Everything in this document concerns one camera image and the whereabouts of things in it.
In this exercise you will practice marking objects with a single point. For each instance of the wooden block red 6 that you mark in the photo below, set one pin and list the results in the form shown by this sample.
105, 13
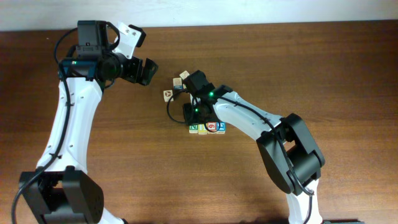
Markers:
211, 127

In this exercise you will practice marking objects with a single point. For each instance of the wooden block blue side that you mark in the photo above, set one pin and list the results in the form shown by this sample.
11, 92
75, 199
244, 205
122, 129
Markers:
177, 84

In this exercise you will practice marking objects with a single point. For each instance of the wooden block blue L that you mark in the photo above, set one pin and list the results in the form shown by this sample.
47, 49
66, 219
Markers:
221, 128

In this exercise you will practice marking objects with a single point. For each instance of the wooden block top pattern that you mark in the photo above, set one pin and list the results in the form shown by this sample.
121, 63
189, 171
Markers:
184, 75

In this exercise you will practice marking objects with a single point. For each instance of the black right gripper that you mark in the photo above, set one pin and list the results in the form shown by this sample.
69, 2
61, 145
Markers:
188, 108

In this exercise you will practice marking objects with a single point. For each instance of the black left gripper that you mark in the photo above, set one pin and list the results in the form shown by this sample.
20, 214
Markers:
134, 74

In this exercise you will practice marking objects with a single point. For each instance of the wooden block green N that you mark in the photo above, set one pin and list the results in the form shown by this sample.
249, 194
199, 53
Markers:
193, 129

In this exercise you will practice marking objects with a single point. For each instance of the wooden block yellow letter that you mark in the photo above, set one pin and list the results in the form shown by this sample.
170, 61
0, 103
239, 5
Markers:
202, 129

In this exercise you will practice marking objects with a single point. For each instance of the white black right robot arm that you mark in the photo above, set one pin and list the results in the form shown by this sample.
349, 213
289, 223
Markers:
289, 152

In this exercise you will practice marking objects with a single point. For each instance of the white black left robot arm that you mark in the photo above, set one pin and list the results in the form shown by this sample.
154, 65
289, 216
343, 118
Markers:
59, 190

